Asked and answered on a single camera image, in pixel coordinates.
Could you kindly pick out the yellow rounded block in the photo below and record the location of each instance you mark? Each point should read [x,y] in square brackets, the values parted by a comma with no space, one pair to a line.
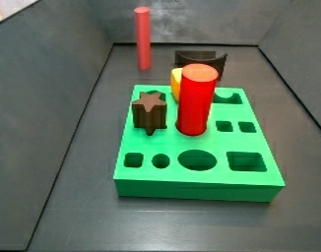
[175,82]

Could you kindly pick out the brown star block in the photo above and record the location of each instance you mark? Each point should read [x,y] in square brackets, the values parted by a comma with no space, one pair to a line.
[148,112]

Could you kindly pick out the slim red oval peg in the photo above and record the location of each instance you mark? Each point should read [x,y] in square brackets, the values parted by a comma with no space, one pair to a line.
[142,32]

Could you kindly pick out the black curved holder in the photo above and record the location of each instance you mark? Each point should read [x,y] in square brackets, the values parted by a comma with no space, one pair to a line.
[186,57]

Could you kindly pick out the green shape sorter board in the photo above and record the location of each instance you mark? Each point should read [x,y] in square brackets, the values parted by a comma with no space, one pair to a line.
[226,164]

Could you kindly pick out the large red cylinder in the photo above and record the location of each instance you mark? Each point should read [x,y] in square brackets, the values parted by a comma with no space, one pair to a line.
[197,89]

